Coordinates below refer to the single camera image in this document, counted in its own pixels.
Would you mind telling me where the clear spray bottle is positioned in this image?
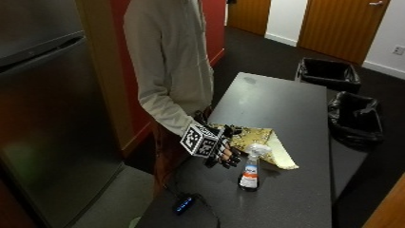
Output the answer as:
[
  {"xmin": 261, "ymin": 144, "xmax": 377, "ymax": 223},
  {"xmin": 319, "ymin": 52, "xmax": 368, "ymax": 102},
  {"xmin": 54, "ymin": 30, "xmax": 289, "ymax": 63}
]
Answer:
[{"xmin": 239, "ymin": 142, "xmax": 273, "ymax": 193}]

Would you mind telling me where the yellow patterned cloth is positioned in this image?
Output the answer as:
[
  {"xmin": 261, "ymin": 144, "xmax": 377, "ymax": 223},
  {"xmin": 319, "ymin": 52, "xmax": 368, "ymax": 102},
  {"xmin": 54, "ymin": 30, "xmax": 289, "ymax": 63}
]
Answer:
[{"xmin": 210, "ymin": 123, "xmax": 300, "ymax": 170}]

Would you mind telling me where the white marker cube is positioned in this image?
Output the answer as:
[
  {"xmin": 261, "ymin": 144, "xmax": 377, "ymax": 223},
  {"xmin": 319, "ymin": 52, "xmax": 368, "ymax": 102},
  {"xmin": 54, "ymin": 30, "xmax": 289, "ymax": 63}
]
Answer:
[{"xmin": 180, "ymin": 123, "xmax": 226, "ymax": 159}]

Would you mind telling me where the black device with blue lights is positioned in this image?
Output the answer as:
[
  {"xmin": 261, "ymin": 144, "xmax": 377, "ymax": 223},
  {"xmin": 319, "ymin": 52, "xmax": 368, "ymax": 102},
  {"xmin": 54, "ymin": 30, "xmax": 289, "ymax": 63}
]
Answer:
[{"xmin": 172, "ymin": 193, "xmax": 199, "ymax": 216}]

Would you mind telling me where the the person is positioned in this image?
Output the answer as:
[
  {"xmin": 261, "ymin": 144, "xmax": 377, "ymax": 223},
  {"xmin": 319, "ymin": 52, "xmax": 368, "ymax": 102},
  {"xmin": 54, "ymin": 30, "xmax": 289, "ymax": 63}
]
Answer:
[{"xmin": 123, "ymin": 0, "xmax": 216, "ymax": 194}]

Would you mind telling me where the black-lined trash bin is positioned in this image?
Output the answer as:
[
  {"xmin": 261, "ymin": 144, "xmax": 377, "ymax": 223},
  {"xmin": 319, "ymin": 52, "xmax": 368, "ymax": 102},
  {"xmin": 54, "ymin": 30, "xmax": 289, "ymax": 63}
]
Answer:
[
  {"xmin": 293, "ymin": 57, "xmax": 363, "ymax": 94},
  {"xmin": 327, "ymin": 90, "xmax": 385, "ymax": 150}
]

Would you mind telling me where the wooden door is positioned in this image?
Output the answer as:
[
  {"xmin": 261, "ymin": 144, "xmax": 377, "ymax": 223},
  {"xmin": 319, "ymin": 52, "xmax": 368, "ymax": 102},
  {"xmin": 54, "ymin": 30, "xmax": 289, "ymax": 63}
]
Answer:
[
  {"xmin": 296, "ymin": 0, "xmax": 392, "ymax": 66},
  {"xmin": 226, "ymin": 0, "xmax": 272, "ymax": 36}
]

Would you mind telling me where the wooden panel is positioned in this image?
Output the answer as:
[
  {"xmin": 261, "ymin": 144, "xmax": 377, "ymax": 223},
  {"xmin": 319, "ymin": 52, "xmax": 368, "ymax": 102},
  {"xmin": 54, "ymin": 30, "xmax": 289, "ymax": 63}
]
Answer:
[{"xmin": 361, "ymin": 172, "xmax": 405, "ymax": 228}]

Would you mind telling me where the stainless steel refrigerator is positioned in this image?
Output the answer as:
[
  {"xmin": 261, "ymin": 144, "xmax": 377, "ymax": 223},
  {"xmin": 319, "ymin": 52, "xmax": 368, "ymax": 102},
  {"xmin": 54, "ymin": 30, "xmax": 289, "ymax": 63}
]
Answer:
[{"xmin": 0, "ymin": 0, "xmax": 127, "ymax": 228}]

